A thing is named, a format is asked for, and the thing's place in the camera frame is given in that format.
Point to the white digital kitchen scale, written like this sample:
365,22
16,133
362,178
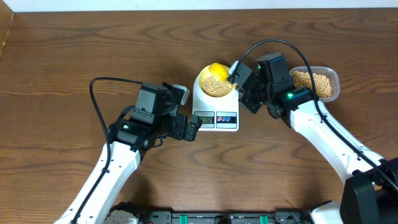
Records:
216,113

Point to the pile of soybeans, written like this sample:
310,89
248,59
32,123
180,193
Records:
322,83

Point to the clear plastic container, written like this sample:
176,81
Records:
330,74

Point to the soybeans in yellow bowl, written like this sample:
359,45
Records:
215,87

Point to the yellow measuring scoop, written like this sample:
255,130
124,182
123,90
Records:
220,72

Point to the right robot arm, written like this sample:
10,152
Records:
370,181

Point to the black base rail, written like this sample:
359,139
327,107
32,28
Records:
128,212

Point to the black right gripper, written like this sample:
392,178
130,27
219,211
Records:
245,100

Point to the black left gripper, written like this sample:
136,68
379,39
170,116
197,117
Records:
178,132

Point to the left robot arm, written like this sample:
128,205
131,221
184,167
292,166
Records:
154,117

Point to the pale yellow bowl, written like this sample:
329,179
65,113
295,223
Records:
203,74

